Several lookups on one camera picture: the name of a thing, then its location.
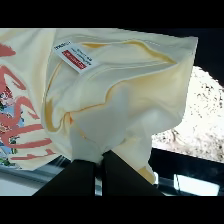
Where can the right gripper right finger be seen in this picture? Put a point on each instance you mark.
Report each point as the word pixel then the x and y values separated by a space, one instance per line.
pixel 126 176

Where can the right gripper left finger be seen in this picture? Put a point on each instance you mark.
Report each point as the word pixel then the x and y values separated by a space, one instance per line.
pixel 71 180

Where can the cream printed T-shirt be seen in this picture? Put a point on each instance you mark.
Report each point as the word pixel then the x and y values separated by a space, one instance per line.
pixel 133 86

